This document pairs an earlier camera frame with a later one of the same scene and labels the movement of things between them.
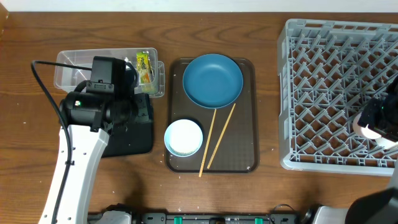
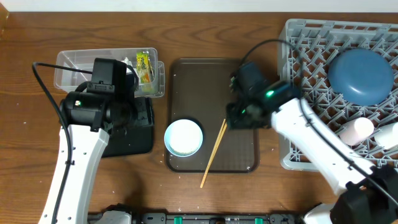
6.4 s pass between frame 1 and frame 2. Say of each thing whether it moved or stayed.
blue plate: moved
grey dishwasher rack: stayed
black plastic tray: stayed
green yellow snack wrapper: stayed
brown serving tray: stayed
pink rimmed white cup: moved
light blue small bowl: stayed
